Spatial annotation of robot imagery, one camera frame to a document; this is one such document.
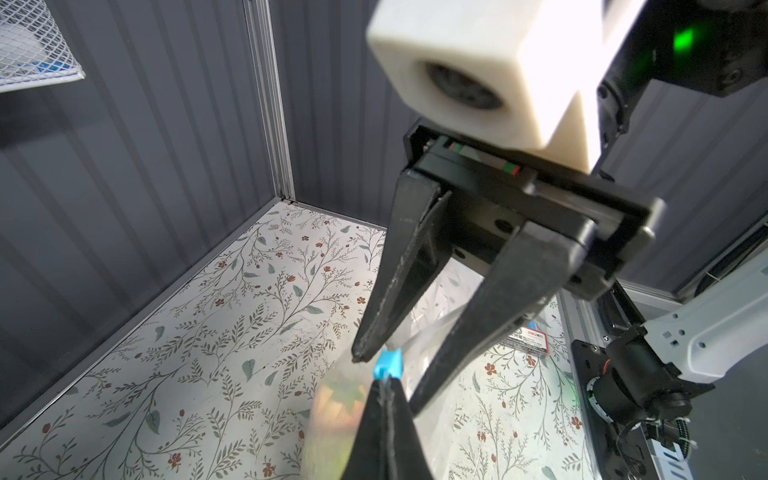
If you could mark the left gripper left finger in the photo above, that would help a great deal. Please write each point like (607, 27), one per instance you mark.
(368, 457)

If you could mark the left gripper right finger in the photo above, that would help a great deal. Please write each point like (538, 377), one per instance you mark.
(404, 455)

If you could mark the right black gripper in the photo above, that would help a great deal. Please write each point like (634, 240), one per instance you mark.
(486, 194)

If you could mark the clear zip top bag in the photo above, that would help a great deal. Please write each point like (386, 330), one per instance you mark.
(511, 414)

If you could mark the pale red toy strawberry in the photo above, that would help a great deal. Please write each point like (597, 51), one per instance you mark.
(339, 405)

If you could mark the coloured marker pack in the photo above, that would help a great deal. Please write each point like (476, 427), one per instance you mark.
(530, 341)

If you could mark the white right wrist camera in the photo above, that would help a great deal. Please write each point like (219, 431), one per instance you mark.
(519, 75)

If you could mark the white wire wall basket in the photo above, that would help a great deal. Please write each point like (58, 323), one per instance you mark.
(34, 52)

